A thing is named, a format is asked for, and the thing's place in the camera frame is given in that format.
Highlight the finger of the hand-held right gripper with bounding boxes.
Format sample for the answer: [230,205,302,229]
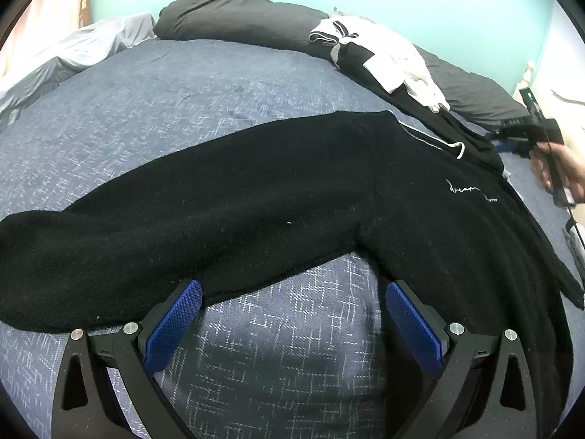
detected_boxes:
[486,132,532,157]

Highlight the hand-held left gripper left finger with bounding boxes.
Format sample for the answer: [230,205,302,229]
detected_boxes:
[52,279,204,439]

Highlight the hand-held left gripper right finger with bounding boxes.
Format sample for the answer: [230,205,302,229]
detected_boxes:
[386,280,536,439]

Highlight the black sweater with white trim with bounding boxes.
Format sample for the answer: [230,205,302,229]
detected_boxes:
[0,110,585,439]

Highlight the person's right hand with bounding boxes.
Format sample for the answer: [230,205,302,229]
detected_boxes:
[531,142,585,203]

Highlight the cream tufted headboard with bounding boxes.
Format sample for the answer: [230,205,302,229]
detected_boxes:
[516,61,585,117]

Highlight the black pants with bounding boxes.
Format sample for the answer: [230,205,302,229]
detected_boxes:
[339,42,504,171]

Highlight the crumpled grey cloth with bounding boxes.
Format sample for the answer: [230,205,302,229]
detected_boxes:
[333,7,376,22]

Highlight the bed with blue patterned sheet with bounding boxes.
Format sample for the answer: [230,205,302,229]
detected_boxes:
[0,37,585,439]

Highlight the light grey blanket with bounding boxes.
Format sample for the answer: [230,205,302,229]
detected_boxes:
[0,12,157,125]

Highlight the dark grey long pillow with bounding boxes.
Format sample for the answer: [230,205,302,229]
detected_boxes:
[154,0,532,125]

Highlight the pink curtain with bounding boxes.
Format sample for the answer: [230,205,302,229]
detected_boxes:
[0,0,93,76]

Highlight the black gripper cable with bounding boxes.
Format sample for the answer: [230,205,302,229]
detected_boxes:
[566,205,585,250]

